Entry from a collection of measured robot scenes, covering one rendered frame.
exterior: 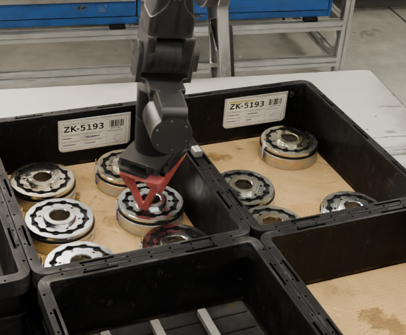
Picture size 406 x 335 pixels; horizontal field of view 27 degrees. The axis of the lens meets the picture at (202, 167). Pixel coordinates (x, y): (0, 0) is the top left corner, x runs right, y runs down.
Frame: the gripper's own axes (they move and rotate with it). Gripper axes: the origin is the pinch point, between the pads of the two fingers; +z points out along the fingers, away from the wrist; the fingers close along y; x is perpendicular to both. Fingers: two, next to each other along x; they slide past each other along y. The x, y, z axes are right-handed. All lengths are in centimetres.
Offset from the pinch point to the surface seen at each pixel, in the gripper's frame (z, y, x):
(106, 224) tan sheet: 4.2, -5.1, 4.9
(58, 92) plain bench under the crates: 20, 49, 48
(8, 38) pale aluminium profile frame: 66, 140, 127
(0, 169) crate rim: -5.8, -12.2, 18.6
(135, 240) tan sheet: 4.0, -6.3, -0.8
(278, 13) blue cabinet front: 62, 209, 45
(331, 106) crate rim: -5.0, 32.5, -18.4
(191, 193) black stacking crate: -0.4, 3.1, -5.3
